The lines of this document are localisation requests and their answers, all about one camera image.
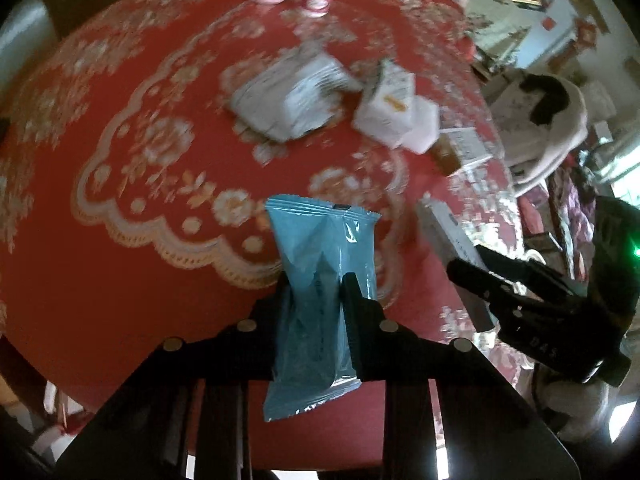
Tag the beige fleece coat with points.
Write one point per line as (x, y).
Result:
(540, 145)

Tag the blue snack packet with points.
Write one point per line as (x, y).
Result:
(310, 245)

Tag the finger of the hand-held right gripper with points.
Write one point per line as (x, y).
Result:
(530, 275)
(475, 280)

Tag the red floral tablecloth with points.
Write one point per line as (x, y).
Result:
(125, 210)

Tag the small white orange-label box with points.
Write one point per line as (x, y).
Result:
(387, 100)

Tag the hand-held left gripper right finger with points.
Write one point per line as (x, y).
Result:
(400, 360)

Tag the crumpled white tissue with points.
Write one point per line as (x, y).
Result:
(285, 95)

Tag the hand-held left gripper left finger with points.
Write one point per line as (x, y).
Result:
(225, 360)

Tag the purple clothes pile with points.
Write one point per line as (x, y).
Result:
(575, 220)

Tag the black cloth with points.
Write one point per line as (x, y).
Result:
(545, 100)

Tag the floral cover cloth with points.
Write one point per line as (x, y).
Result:
(495, 35)

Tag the long white box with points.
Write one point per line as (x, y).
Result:
(445, 240)

